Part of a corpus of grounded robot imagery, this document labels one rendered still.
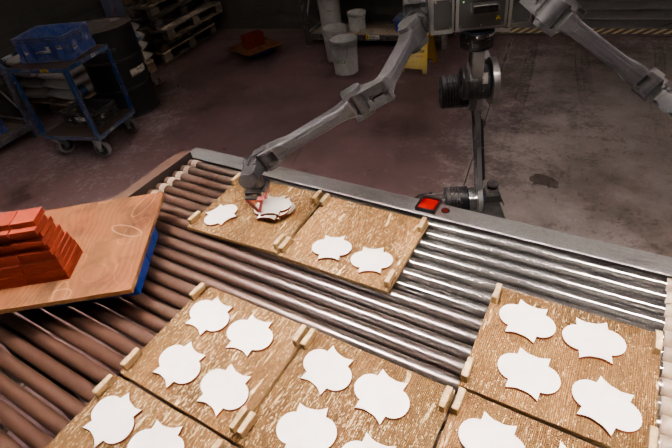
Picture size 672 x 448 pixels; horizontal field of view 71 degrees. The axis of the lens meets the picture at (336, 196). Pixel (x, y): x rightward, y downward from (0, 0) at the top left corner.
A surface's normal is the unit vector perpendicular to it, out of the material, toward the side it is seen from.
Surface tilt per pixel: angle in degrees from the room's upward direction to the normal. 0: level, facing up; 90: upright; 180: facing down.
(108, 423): 0
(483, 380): 0
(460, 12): 90
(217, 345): 0
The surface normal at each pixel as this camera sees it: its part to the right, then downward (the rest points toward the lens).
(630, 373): -0.12, -0.80
